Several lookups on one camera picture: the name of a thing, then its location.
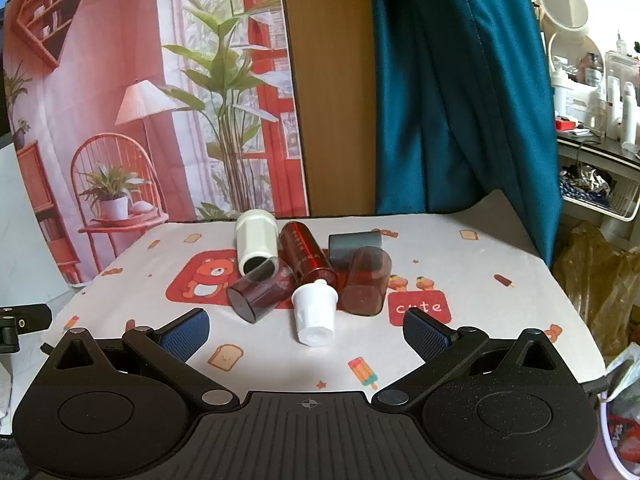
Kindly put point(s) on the white plastic bag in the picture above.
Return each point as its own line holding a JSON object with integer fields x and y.
{"x": 625, "y": 367}

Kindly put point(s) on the small white bottle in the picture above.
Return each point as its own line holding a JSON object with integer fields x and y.
{"x": 595, "y": 110}

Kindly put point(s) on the dark translucent cup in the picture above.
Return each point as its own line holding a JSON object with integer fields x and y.
{"x": 257, "y": 294}

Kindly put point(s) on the tall white bottle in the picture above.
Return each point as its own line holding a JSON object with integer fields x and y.
{"x": 628, "y": 112}

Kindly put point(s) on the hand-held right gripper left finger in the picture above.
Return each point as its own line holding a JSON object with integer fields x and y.
{"x": 186, "y": 335}

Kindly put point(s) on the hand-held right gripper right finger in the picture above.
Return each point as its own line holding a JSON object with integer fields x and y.
{"x": 425, "y": 334}

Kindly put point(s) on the white arched mirror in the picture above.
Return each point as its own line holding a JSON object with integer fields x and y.
{"x": 582, "y": 60}

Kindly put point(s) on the cream white cup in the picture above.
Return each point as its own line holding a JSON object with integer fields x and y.
{"x": 256, "y": 240}

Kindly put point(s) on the brown plastic bag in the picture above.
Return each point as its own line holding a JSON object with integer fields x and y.
{"x": 595, "y": 280}

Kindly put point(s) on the dark red bottle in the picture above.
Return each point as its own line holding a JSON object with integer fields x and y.
{"x": 304, "y": 254}

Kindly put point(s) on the printed room wall cloth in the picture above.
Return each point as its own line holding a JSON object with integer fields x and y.
{"x": 110, "y": 50}

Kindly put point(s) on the grey cup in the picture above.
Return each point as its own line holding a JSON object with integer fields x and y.
{"x": 350, "y": 246}

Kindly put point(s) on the teal curtain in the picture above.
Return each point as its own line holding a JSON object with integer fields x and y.
{"x": 450, "y": 85}

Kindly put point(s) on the white pump bottle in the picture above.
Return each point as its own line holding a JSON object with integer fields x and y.
{"x": 562, "y": 92}

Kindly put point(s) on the small white ribbed cup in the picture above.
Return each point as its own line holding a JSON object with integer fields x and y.
{"x": 312, "y": 312}

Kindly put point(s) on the slim white bottle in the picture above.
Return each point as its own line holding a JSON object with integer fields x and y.
{"x": 612, "y": 105}

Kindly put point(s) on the wooden panel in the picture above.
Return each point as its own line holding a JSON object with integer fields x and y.
{"x": 332, "y": 85}

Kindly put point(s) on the clear storage box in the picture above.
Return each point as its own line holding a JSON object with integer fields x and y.
{"x": 625, "y": 67}

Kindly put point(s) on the small red box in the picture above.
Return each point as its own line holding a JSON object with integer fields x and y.
{"x": 564, "y": 123}

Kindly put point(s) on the red translucent cup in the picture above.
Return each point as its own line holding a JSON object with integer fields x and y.
{"x": 367, "y": 280}

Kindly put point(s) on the printed cartoon tablecloth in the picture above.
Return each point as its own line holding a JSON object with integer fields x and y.
{"x": 460, "y": 265}

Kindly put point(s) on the pink basin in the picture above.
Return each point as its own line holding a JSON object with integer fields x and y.
{"x": 617, "y": 452}

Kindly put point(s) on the round white mirror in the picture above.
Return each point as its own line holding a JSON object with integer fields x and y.
{"x": 564, "y": 5}

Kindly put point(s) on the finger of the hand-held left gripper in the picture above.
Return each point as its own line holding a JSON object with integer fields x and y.
{"x": 30, "y": 319}

